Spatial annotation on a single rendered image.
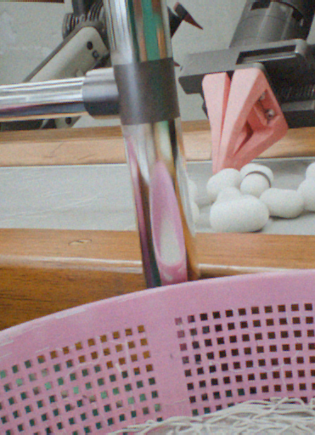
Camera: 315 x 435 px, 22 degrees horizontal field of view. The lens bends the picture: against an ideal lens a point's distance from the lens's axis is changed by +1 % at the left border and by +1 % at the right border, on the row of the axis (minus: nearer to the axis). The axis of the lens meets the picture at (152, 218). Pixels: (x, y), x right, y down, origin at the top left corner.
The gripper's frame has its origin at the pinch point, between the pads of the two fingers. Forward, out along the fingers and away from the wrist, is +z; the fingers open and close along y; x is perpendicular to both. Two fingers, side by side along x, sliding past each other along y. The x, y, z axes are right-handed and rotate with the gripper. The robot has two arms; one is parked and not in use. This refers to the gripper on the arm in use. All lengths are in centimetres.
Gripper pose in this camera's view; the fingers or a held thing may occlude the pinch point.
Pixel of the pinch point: (222, 169)
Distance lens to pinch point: 58.0
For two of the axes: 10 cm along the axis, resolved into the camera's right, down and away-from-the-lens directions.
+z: -3.2, 8.1, -4.9
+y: 8.4, 0.0, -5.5
